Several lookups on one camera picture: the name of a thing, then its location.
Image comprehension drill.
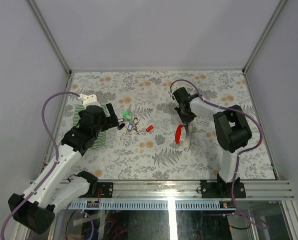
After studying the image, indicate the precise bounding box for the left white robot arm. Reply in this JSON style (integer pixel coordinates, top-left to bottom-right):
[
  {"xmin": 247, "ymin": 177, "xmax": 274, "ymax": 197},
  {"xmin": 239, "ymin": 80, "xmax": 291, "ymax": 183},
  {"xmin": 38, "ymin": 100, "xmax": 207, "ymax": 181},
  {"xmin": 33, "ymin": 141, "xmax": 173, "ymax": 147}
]
[{"xmin": 8, "ymin": 103, "xmax": 119, "ymax": 235}]

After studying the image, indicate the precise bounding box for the green striped cloth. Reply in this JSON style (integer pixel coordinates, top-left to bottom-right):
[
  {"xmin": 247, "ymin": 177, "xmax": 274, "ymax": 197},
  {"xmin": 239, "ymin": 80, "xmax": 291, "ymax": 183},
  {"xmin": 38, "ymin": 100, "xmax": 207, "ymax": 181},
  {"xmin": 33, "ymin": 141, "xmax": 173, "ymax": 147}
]
[{"xmin": 73, "ymin": 104, "xmax": 109, "ymax": 149}]

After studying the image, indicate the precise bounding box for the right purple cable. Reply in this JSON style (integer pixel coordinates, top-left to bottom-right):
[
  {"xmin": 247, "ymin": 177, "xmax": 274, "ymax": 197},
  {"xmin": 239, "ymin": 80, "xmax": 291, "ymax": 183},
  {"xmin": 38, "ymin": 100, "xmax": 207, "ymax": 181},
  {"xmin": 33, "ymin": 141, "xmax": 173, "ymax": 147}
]
[{"xmin": 169, "ymin": 79, "xmax": 269, "ymax": 230}]

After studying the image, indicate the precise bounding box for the blue key tag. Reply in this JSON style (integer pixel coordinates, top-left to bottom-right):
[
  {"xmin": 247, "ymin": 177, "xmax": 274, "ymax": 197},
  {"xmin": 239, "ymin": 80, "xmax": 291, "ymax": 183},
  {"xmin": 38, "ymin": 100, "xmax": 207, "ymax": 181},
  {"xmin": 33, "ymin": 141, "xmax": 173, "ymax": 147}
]
[{"xmin": 127, "ymin": 123, "xmax": 134, "ymax": 132}]

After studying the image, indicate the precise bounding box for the green key tag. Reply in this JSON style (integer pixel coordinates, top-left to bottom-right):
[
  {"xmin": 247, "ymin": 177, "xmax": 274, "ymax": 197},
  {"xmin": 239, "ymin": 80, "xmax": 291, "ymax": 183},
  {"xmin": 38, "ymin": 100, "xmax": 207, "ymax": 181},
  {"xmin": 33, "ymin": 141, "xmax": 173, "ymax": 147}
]
[{"xmin": 123, "ymin": 111, "xmax": 133, "ymax": 121}]

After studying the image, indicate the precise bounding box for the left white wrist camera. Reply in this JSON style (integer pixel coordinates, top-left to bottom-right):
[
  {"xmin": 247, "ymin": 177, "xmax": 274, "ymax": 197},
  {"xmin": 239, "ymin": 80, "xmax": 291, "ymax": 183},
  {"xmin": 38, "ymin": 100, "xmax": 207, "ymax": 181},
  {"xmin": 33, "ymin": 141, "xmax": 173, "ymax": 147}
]
[{"xmin": 78, "ymin": 94, "xmax": 101, "ymax": 110}]

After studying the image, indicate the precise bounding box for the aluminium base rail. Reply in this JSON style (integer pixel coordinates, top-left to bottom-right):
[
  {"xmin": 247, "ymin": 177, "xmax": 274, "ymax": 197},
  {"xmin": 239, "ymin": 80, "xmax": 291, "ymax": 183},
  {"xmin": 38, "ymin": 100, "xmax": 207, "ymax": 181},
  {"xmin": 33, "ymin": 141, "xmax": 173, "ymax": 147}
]
[{"xmin": 57, "ymin": 180, "xmax": 295, "ymax": 211}]

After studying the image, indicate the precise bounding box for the red key tag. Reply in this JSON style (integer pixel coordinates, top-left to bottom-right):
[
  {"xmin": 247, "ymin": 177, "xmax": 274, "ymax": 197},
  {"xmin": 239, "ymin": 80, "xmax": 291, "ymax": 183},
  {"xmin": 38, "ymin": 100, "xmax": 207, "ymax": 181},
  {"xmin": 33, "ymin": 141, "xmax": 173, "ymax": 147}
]
[{"xmin": 146, "ymin": 125, "xmax": 154, "ymax": 132}]

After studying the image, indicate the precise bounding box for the silver keys bunch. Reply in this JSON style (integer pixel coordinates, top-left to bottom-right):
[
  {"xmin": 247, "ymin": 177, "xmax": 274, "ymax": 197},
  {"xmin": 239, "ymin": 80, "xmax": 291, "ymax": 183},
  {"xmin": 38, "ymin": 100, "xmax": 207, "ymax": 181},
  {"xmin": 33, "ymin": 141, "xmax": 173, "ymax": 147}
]
[{"xmin": 130, "ymin": 117, "xmax": 146, "ymax": 135}]

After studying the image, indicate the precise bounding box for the red handled metal key tool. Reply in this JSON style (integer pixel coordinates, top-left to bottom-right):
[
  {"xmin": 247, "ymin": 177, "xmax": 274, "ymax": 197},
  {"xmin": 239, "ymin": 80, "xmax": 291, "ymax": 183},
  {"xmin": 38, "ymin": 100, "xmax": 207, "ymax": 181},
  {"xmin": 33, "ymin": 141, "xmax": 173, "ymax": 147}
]
[{"xmin": 175, "ymin": 124, "xmax": 191, "ymax": 152}]

